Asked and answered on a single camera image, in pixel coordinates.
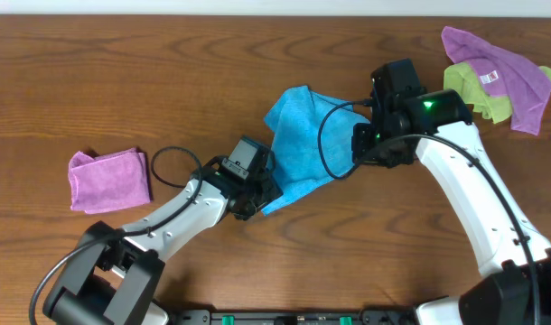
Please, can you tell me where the blue microfiber cloth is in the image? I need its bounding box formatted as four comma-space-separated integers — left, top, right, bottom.
262, 86, 367, 215

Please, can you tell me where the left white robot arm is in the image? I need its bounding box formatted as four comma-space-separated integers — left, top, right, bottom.
41, 151, 282, 324

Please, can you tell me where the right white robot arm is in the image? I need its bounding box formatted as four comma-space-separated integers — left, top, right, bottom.
352, 87, 551, 324

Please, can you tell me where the yellow-green cloth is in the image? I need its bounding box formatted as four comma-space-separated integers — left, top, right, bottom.
444, 60, 551, 135

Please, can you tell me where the purple cloth with label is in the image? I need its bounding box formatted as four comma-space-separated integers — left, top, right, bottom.
441, 26, 551, 135

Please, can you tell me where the folded purple cloth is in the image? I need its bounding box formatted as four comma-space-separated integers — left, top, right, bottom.
68, 148, 151, 214

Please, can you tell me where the right black cable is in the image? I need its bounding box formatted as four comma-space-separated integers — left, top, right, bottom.
317, 99, 542, 325

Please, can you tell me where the black cable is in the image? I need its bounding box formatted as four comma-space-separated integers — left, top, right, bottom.
28, 145, 204, 325
317, 99, 542, 325

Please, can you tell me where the left black cable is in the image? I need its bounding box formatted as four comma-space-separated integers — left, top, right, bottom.
28, 145, 204, 325

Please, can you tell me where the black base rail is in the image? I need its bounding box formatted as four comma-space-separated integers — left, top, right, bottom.
170, 309, 417, 325

